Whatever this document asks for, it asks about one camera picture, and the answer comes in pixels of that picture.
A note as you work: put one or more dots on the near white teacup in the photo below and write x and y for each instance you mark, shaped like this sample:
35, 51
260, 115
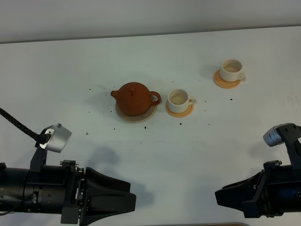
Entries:
178, 101

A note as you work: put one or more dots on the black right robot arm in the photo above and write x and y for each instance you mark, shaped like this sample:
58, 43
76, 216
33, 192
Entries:
272, 192

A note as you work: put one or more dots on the far white teacup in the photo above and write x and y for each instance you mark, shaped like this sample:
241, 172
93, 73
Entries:
231, 70

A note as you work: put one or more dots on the far orange cup coaster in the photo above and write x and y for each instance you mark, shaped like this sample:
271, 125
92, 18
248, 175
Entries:
224, 84

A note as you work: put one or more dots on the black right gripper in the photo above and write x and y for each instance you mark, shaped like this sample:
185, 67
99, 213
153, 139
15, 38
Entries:
272, 193

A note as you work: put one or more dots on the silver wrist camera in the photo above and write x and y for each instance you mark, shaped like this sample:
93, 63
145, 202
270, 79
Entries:
272, 138
56, 136

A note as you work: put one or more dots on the brown clay teapot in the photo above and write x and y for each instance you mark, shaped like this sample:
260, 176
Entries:
134, 98

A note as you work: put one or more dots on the beige round teapot coaster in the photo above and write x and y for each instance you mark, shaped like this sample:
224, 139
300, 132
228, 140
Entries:
136, 119

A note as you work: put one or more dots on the near orange cup coaster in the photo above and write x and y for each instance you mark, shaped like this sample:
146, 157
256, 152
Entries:
186, 113

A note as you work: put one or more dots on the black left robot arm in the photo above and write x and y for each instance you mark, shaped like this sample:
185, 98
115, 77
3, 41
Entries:
80, 196

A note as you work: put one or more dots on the white teacup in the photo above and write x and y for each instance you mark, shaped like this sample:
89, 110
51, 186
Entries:
178, 101
231, 70

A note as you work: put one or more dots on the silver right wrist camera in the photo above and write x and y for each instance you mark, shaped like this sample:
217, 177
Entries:
272, 138

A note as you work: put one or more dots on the orange cup coaster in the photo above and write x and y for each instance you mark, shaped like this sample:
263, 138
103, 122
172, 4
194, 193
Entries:
186, 113
224, 84

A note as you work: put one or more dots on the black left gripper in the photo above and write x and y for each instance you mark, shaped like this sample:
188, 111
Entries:
53, 190

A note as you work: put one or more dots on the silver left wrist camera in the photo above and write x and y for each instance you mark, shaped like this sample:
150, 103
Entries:
56, 136

